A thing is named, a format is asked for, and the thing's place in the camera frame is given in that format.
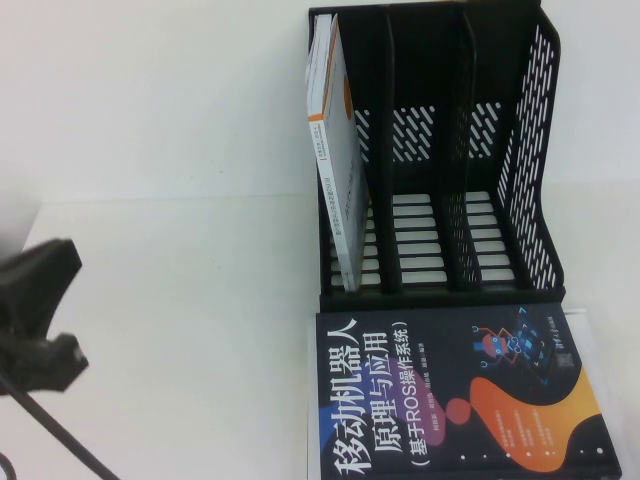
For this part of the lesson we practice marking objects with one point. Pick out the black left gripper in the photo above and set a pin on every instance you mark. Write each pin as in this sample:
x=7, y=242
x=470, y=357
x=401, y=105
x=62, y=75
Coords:
x=20, y=325

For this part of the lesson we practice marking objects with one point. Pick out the black plastic book stand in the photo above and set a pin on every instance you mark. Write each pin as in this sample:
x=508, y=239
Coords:
x=425, y=65

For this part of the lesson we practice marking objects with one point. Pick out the white orange ROS2 book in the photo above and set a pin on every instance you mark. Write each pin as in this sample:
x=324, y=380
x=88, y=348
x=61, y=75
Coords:
x=340, y=150

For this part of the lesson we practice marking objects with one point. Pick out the plain white book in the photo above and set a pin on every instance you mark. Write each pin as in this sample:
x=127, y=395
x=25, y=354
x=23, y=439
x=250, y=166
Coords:
x=311, y=400

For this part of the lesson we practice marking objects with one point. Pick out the dark blue robot book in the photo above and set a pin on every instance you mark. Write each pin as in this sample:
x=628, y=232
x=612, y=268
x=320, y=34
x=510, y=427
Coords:
x=450, y=400

